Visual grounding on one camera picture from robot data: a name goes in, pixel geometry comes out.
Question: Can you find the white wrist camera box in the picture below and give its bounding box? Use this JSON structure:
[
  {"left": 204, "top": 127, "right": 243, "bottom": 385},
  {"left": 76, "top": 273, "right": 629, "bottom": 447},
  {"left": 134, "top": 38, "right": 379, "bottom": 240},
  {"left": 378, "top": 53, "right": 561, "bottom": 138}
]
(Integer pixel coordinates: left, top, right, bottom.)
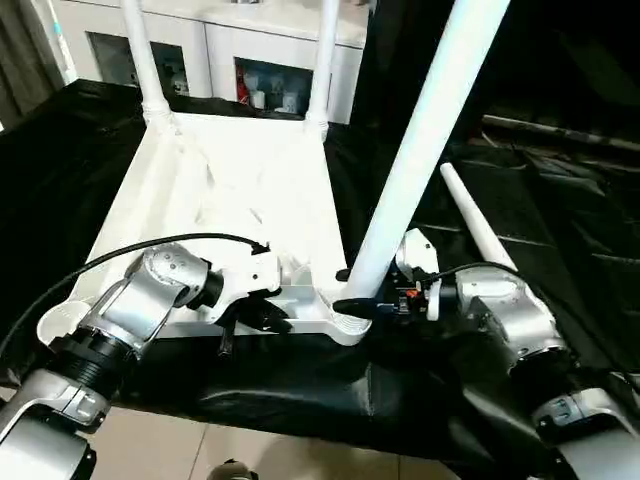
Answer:
[
  {"left": 394, "top": 228, "right": 442, "bottom": 321},
  {"left": 212, "top": 245, "right": 284, "bottom": 323}
]

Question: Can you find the white plastic table top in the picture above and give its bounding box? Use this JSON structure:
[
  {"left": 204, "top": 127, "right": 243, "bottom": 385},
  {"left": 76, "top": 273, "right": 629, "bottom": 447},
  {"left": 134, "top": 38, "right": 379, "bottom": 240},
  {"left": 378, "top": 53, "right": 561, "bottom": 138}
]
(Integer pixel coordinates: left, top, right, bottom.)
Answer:
[{"left": 37, "top": 108, "right": 374, "bottom": 348}]

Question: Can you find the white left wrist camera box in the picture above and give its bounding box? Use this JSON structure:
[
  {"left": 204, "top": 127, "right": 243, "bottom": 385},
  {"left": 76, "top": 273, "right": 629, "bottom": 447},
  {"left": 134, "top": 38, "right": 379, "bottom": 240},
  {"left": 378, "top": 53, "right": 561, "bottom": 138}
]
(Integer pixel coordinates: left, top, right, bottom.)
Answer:
[{"left": 212, "top": 245, "right": 284, "bottom": 323}]

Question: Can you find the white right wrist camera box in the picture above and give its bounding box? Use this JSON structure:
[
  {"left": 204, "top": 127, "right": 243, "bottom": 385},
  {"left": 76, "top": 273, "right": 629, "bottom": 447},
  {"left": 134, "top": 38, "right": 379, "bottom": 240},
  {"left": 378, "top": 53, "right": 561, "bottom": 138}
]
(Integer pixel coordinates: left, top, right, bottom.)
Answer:
[{"left": 394, "top": 228, "right": 442, "bottom": 321}]

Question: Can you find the black low bench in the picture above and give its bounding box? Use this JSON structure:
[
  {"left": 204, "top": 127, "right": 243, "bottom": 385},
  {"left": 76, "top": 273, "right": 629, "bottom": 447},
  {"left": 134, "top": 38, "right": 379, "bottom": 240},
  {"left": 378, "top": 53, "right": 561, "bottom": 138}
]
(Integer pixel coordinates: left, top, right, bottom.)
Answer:
[{"left": 483, "top": 113, "right": 640, "bottom": 153}]

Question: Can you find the white glass-door cabinet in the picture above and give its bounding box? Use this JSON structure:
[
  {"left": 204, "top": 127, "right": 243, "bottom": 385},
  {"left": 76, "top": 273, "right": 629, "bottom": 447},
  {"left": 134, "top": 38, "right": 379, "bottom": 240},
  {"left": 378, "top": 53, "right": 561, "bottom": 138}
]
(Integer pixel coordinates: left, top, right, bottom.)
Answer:
[{"left": 50, "top": 0, "right": 368, "bottom": 123}]

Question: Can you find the grey curtain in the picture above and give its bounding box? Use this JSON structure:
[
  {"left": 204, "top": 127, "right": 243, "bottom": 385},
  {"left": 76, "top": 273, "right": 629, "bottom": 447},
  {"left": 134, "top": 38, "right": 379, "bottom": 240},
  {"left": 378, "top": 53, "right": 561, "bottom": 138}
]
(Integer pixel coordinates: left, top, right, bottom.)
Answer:
[{"left": 0, "top": 0, "right": 79, "bottom": 126}]

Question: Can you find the white plastic table leg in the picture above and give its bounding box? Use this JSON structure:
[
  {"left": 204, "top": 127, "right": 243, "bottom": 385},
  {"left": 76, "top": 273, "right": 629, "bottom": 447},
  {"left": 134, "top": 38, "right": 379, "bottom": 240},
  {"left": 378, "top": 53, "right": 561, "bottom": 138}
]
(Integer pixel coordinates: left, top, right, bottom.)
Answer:
[
  {"left": 338, "top": 0, "right": 512, "bottom": 313},
  {"left": 304, "top": 0, "right": 342, "bottom": 141},
  {"left": 439, "top": 162, "right": 518, "bottom": 273},
  {"left": 119, "top": 0, "right": 178, "bottom": 133}
]

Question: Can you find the black plastic mat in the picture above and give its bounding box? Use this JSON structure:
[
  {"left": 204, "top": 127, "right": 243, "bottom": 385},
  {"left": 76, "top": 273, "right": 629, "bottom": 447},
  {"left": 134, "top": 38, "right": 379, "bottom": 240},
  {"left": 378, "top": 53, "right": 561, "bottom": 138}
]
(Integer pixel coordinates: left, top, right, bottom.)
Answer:
[{"left": 0, "top": 78, "right": 640, "bottom": 479}]

